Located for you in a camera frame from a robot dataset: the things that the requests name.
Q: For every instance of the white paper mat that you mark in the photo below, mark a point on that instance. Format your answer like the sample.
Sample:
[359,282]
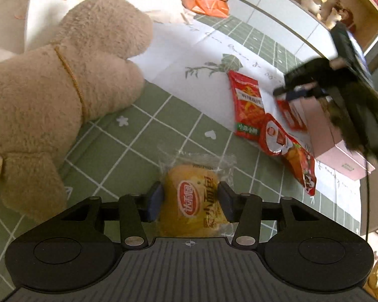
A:
[192,47]

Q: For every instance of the yellow bread packet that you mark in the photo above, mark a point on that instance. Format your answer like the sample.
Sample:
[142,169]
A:
[192,201]

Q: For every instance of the green checked tablecloth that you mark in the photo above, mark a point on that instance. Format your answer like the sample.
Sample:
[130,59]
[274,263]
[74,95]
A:
[129,138]

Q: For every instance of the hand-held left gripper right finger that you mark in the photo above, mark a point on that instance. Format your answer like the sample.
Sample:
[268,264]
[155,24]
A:
[226,201]

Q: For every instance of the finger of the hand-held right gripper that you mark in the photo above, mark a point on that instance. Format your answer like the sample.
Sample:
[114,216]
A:
[294,76]
[297,95]

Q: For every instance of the beige plush toy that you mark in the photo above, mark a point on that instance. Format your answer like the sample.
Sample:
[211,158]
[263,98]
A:
[50,85]

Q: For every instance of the pink box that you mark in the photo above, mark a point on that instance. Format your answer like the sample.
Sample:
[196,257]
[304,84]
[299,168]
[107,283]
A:
[340,160]

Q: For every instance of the white rabbit figurine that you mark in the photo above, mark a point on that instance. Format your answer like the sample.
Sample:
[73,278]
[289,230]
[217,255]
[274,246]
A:
[313,1]

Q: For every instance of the brown figurine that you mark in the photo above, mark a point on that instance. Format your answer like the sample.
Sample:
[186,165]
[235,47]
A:
[343,15]

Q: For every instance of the large red chicken packet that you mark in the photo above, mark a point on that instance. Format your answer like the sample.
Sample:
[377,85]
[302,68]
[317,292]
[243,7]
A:
[289,155]

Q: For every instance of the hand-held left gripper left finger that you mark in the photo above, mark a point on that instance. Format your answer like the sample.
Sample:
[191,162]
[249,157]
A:
[154,201]

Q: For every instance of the wooden shelf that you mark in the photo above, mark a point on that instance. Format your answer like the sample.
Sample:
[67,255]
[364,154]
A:
[362,15]

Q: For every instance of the small red snack packet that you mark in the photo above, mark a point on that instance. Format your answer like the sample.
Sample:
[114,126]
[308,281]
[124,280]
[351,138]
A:
[291,116]

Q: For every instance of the red spicy strip packet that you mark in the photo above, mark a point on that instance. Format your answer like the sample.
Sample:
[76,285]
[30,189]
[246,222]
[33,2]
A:
[247,107]

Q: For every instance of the orange plastic bag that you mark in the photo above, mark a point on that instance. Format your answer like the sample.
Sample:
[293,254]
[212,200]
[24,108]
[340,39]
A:
[208,1]

